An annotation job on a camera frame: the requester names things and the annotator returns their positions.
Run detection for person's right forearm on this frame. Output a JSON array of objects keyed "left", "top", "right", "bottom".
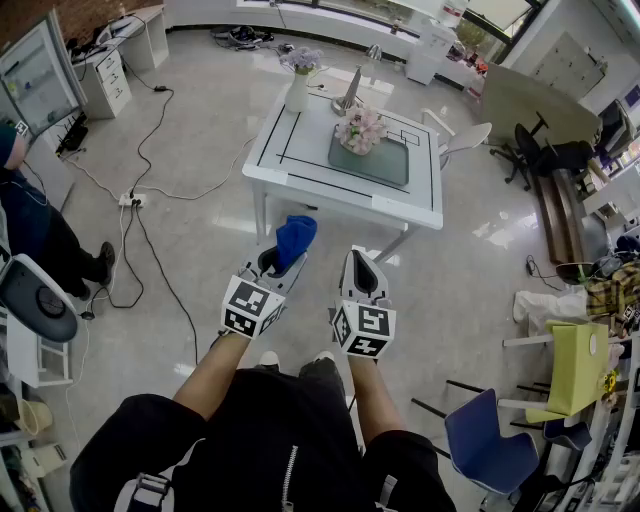
[{"left": 347, "top": 354, "right": 407, "bottom": 450}]

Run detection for long black floor cable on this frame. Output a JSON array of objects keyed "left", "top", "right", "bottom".
[{"left": 133, "top": 203, "right": 201, "bottom": 367}]

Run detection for glass door cabinet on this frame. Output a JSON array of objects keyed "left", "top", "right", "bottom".
[{"left": 0, "top": 12, "right": 87, "bottom": 140}]

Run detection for white square table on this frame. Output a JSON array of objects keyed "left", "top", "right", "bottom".
[{"left": 242, "top": 83, "right": 445, "bottom": 264}]

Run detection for brown wooden planks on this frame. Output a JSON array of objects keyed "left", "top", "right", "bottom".
[{"left": 531, "top": 168, "right": 587, "bottom": 267}]

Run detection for blue cloth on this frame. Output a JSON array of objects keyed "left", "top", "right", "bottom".
[{"left": 275, "top": 214, "right": 319, "bottom": 274}]

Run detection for yellow-green chair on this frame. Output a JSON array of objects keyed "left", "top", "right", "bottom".
[{"left": 502, "top": 319, "right": 612, "bottom": 426}]

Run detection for white locker cabinet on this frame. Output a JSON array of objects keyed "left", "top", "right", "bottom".
[{"left": 528, "top": 30, "right": 610, "bottom": 100}]

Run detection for green tray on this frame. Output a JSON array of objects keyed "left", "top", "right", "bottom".
[{"left": 327, "top": 124, "right": 412, "bottom": 189}]

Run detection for white round dark-faced device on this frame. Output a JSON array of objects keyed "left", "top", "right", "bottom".
[{"left": 0, "top": 253, "right": 81, "bottom": 344}]

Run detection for person's dark grey trousers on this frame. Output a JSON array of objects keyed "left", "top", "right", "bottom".
[{"left": 252, "top": 358, "right": 347, "bottom": 401}]

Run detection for white chair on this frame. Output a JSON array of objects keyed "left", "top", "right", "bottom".
[{"left": 421, "top": 107, "right": 494, "bottom": 170}]

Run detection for pink flower bouquet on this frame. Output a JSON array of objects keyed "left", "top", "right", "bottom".
[{"left": 333, "top": 104, "right": 389, "bottom": 157}]

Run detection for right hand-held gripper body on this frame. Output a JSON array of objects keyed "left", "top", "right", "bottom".
[{"left": 329, "top": 294, "right": 398, "bottom": 361}]

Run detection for white low cabinet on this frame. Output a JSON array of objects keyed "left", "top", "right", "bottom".
[{"left": 403, "top": 18, "right": 460, "bottom": 87}]

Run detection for blue chair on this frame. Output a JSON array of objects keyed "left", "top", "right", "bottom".
[{"left": 410, "top": 387, "right": 542, "bottom": 497}]

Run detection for person's left forearm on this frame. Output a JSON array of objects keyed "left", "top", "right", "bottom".
[{"left": 172, "top": 332, "right": 253, "bottom": 422}]

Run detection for white drawer cabinet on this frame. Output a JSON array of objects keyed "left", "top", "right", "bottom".
[{"left": 74, "top": 46, "right": 134, "bottom": 122}]

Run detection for white bag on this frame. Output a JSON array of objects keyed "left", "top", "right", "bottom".
[{"left": 513, "top": 288, "right": 592, "bottom": 337}]

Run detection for white side stool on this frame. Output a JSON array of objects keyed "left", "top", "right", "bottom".
[{"left": 5, "top": 313, "right": 75, "bottom": 390}]

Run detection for white desk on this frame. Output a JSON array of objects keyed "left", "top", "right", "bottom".
[{"left": 102, "top": 3, "right": 171, "bottom": 72}]

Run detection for plaid cloth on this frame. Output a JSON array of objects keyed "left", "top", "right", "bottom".
[{"left": 583, "top": 261, "right": 640, "bottom": 322}]

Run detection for white floor cable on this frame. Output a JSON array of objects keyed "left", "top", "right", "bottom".
[{"left": 143, "top": 134, "right": 259, "bottom": 202}]

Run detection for beige basket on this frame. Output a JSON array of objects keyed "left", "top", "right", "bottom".
[{"left": 16, "top": 398, "right": 54, "bottom": 437}]

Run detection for person's black jacket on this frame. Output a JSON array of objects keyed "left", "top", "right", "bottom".
[{"left": 68, "top": 367, "right": 457, "bottom": 512}]

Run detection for black charger with cable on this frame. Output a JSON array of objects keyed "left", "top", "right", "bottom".
[{"left": 524, "top": 254, "right": 567, "bottom": 293}]

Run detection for silver desk lamp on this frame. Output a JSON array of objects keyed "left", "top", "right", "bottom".
[{"left": 330, "top": 43, "right": 384, "bottom": 118}]

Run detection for black router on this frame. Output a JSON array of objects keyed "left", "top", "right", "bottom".
[{"left": 53, "top": 111, "right": 91, "bottom": 157}]

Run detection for black cable with adapter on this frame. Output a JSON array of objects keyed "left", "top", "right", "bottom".
[{"left": 119, "top": 54, "right": 176, "bottom": 199}]

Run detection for looped black floor cable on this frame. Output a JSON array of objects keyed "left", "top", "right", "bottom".
[{"left": 79, "top": 204, "right": 147, "bottom": 322}]

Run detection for white vase with purple flowers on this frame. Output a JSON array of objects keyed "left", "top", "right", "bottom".
[{"left": 278, "top": 46, "right": 325, "bottom": 114}]

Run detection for beige round table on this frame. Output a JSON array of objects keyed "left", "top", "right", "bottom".
[{"left": 481, "top": 62, "right": 604, "bottom": 149}]

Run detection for black office chair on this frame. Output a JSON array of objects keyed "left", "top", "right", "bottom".
[{"left": 488, "top": 110, "right": 595, "bottom": 194}]

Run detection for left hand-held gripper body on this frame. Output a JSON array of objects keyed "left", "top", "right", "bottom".
[{"left": 221, "top": 259, "right": 292, "bottom": 342}]

